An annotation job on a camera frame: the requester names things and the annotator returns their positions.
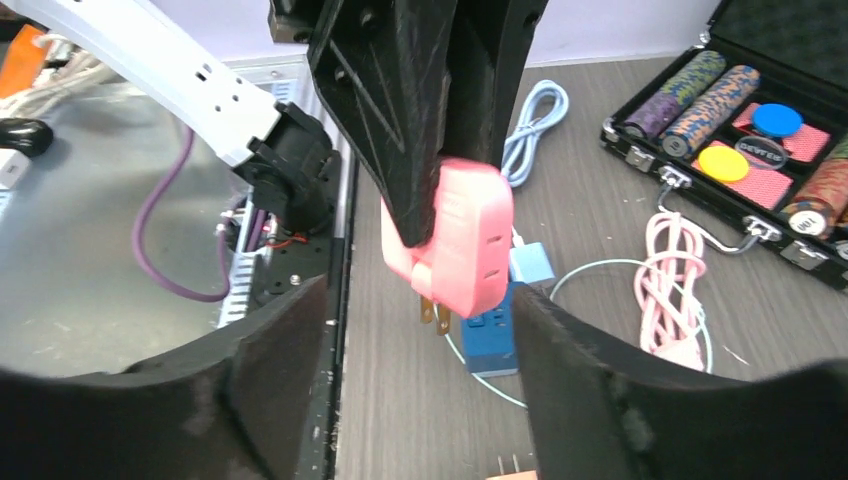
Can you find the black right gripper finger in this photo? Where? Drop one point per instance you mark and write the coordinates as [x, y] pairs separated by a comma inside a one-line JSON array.
[[487, 53]]

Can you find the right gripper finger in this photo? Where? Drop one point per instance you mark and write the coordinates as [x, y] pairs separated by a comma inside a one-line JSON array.
[[186, 414], [600, 408]]

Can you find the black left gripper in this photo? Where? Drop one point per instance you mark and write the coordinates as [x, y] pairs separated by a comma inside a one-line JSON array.
[[291, 20]]

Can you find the dark blue cube socket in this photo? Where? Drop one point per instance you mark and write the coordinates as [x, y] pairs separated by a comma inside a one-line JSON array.
[[488, 341]]

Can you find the pink cube socket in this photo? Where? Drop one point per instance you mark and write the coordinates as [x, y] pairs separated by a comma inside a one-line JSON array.
[[464, 269]]

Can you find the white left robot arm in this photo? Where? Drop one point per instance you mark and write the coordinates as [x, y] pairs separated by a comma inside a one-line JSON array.
[[257, 136]]

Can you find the orange pink charger plug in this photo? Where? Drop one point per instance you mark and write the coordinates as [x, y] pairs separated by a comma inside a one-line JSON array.
[[509, 468]]

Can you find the light blue charger plug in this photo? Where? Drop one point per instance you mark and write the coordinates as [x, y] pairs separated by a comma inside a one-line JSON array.
[[529, 262]]

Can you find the black chip case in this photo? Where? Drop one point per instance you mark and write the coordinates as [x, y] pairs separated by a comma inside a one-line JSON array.
[[751, 123]]

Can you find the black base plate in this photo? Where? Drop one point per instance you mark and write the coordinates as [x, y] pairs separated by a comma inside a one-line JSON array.
[[305, 286]]

